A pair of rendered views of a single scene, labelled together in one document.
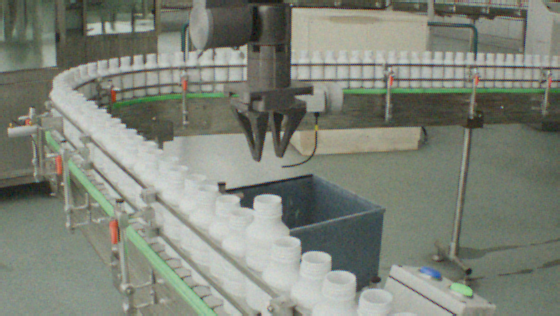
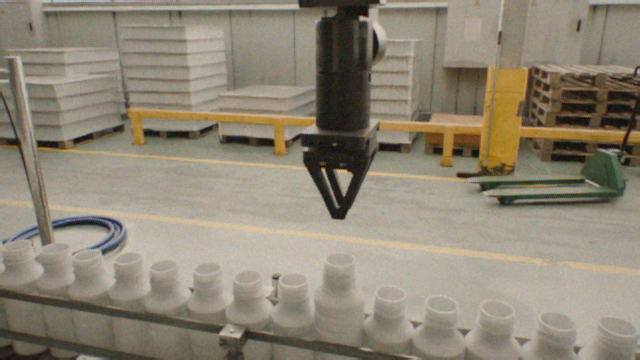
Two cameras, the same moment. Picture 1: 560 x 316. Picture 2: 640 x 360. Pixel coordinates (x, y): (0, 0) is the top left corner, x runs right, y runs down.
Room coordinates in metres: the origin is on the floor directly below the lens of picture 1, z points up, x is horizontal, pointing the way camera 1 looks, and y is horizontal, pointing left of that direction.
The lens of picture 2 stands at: (1.14, -0.34, 1.45)
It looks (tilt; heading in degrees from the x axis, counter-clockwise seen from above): 18 degrees down; 137
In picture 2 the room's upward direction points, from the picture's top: straight up
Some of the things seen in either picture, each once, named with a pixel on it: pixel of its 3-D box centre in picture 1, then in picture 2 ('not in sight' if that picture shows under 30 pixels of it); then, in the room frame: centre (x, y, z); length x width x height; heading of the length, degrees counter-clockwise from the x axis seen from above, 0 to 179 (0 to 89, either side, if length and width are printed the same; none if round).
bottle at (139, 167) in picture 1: (148, 183); not in sight; (1.19, 0.25, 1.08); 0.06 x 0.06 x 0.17
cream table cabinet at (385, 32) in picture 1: (354, 78); not in sight; (5.44, -0.70, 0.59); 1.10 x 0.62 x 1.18; 104
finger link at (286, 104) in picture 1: (270, 124); (341, 174); (0.80, 0.00, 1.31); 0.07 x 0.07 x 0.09; 32
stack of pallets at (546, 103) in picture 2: not in sight; (582, 111); (-0.89, 5.89, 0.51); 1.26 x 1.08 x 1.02; 121
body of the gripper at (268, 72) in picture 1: (268, 70); (343, 107); (0.80, 0.01, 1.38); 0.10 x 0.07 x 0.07; 122
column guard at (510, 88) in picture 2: not in sight; (501, 123); (-1.09, 4.25, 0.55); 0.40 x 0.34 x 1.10; 32
